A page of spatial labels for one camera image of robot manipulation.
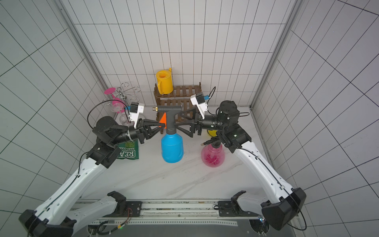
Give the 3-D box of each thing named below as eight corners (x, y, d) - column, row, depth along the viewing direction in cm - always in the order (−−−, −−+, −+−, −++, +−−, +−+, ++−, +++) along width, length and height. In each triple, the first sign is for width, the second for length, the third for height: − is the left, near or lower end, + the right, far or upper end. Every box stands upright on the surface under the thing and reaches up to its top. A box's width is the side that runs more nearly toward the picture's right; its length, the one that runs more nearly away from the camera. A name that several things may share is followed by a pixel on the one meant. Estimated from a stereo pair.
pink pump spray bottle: (199, 163, 90) (201, 144, 72) (201, 155, 94) (204, 135, 75) (220, 169, 87) (228, 152, 69) (222, 160, 91) (230, 141, 73)
